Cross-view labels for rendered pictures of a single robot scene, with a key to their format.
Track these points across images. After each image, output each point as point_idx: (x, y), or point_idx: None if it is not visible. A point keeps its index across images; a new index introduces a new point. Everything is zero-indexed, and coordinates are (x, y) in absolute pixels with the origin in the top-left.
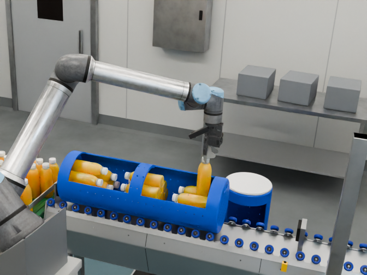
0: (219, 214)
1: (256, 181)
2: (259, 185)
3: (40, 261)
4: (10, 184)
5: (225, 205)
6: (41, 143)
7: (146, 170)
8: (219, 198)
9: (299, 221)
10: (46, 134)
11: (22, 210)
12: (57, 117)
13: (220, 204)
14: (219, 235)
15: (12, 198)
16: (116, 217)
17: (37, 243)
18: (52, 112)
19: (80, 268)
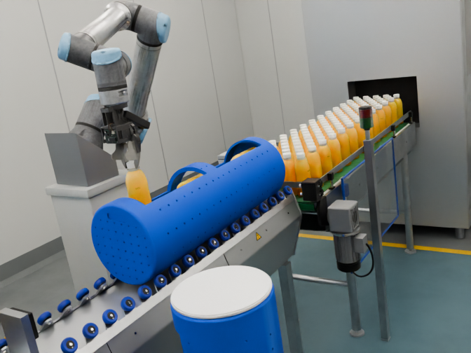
0: (102, 244)
1: (222, 298)
2: (204, 299)
3: (61, 162)
4: (93, 106)
5: (137, 255)
6: (130, 87)
7: (183, 167)
8: (94, 215)
9: (25, 311)
10: (132, 80)
11: (78, 124)
12: (137, 66)
13: (99, 228)
14: (127, 290)
15: (82, 113)
16: None
17: (55, 144)
18: (132, 60)
19: (85, 197)
